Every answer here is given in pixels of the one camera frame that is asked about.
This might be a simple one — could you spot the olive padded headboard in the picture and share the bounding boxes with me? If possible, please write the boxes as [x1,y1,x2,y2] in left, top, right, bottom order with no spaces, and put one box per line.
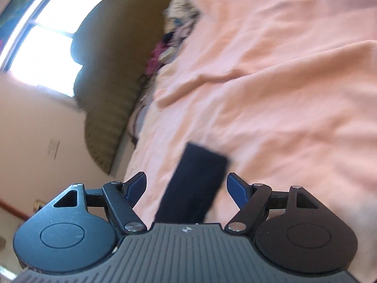
[70,0,171,175]

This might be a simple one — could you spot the bright bedroom window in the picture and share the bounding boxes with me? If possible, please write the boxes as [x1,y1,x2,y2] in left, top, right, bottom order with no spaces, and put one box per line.
[1,0,101,98]

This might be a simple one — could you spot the pink bed sheet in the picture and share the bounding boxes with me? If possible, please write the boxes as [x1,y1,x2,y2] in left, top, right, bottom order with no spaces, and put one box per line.
[123,0,377,231]

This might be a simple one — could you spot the grey and navy sweater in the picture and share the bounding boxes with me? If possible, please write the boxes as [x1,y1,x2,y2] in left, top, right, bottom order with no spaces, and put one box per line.
[154,142,229,224]

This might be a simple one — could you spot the pile of mixed clothes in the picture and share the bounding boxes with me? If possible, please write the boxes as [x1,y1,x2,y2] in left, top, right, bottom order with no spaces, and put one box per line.
[127,0,200,144]

